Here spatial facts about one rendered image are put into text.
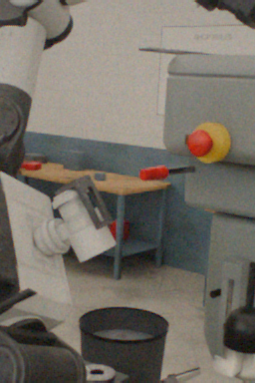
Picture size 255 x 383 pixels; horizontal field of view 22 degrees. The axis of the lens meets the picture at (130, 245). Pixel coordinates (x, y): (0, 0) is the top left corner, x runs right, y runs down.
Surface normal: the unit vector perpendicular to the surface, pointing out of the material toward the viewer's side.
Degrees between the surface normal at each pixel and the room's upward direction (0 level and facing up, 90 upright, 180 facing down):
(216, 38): 90
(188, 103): 90
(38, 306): 95
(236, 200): 90
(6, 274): 58
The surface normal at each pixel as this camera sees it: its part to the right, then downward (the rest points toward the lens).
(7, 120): 0.14, -0.25
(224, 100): -0.64, 0.16
